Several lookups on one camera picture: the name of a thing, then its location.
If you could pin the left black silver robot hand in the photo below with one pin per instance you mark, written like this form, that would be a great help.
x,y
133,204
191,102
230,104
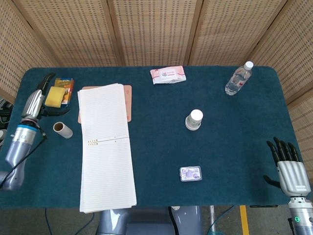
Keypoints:
x,y
33,104

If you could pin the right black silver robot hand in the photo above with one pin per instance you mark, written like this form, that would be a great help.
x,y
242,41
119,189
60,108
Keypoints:
x,y
293,176

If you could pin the beige paper notepad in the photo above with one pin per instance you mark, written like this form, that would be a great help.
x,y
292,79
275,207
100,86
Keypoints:
x,y
107,159

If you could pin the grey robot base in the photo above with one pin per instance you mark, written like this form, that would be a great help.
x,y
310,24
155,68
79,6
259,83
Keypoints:
x,y
146,221

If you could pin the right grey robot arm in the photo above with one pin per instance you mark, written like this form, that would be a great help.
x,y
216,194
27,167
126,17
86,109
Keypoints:
x,y
302,218

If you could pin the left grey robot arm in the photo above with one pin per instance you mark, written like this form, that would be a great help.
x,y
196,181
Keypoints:
x,y
18,147

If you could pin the yellow sponge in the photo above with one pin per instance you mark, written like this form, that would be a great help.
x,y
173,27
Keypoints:
x,y
54,96

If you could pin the black equipment beside table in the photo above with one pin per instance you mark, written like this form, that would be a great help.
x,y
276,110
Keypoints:
x,y
5,115

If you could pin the colourful small cardboard box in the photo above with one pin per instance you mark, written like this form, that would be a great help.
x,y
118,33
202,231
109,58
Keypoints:
x,y
69,91

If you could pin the cardboard tube roll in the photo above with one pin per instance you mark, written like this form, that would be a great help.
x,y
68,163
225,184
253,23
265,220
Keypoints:
x,y
64,131

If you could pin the blue table cloth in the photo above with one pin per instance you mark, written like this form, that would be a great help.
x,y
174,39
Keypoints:
x,y
220,147

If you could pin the metal table leg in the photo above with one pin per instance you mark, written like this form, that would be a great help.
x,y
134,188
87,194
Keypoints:
x,y
212,218

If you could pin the pink cartoon mouse pad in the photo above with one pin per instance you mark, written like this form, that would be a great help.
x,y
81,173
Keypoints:
x,y
128,105

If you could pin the clear plastic floss box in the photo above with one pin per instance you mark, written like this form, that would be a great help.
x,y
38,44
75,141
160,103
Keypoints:
x,y
190,173

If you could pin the clear plastic water bottle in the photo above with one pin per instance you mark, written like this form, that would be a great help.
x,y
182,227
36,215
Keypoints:
x,y
236,82

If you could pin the stack of paper cups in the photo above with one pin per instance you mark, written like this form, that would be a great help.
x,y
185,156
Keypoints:
x,y
194,118

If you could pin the pink white wet wipes pack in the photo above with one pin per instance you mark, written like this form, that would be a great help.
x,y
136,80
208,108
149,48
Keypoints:
x,y
167,74

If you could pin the bamboo folding screen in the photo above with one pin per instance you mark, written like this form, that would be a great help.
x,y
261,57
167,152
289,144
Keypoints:
x,y
156,29

